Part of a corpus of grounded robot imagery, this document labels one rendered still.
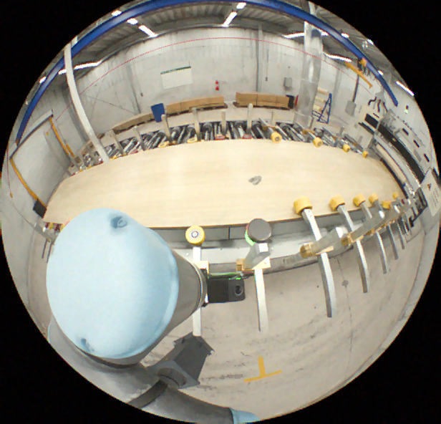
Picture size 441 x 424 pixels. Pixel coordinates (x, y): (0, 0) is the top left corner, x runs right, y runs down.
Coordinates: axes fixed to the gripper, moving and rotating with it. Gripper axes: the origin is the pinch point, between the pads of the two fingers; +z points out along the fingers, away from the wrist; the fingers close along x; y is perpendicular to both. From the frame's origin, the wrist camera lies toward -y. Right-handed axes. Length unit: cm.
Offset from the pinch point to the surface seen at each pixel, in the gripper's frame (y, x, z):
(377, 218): -62, -8, -16
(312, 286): -99, 19, 98
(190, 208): 9.7, -34.4, 8.8
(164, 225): 21.8, -25.3, 8.9
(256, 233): -13.0, -11.4, -12.5
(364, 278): -67, 13, 3
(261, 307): -17.8, 10.2, 12.7
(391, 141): -269, -98, -37
